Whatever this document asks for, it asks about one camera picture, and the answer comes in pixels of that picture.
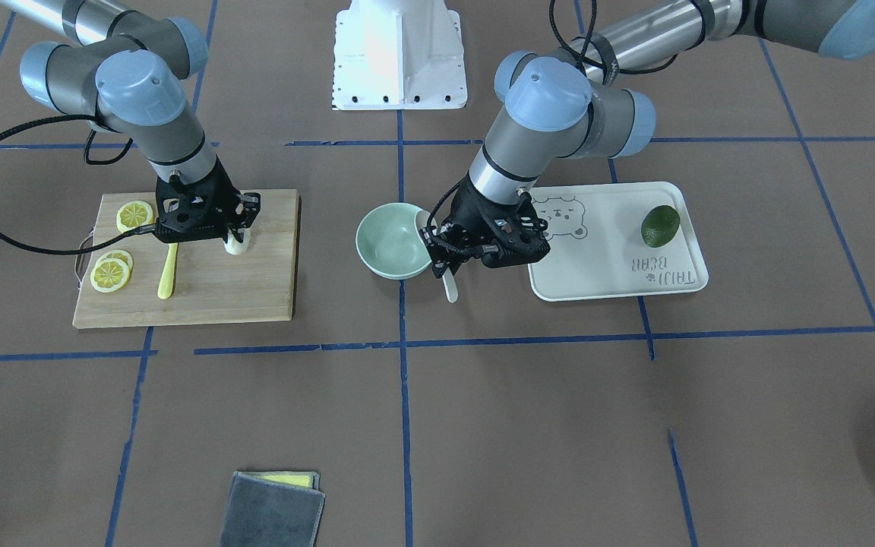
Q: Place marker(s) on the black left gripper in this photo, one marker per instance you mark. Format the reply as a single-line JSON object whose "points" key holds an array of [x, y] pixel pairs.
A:
{"points": [[477, 205]]}

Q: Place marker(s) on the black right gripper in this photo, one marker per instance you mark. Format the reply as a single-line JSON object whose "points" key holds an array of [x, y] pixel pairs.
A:
{"points": [[222, 191]]}

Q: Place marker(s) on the cream plastic spoon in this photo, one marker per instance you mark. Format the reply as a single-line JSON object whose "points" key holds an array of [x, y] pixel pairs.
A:
{"points": [[450, 285]]}

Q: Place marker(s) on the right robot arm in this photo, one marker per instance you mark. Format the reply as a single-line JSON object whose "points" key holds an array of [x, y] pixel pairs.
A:
{"points": [[124, 71]]}

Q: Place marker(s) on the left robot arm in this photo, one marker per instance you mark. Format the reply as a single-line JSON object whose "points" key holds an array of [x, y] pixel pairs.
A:
{"points": [[564, 104]]}

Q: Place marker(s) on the light green bowl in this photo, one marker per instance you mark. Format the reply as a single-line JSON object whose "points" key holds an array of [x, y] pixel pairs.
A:
{"points": [[388, 242]]}

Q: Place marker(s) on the bamboo cutting board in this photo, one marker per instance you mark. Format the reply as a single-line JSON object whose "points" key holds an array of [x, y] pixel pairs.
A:
{"points": [[211, 285]]}

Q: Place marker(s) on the yellow plastic knife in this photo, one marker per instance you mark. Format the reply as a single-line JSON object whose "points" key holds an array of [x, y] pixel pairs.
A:
{"points": [[166, 286]]}

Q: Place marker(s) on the lemon slice far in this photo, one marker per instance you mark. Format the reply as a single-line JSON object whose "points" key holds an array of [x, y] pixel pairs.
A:
{"points": [[134, 214]]}

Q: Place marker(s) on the lemon slice under pair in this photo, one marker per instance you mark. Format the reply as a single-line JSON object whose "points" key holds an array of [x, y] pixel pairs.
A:
{"points": [[119, 254]]}

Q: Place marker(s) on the cream bear tray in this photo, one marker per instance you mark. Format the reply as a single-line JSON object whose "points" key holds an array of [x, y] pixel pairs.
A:
{"points": [[596, 247]]}

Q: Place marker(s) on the yellow sponge cloth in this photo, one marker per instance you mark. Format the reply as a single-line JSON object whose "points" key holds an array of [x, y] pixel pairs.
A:
{"points": [[307, 480]]}

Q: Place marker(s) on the grey folded cloth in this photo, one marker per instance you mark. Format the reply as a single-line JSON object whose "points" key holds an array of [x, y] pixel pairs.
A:
{"points": [[264, 513]]}

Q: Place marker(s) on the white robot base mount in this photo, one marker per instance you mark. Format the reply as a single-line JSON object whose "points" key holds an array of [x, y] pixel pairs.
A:
{"points": [[398, 55]]}

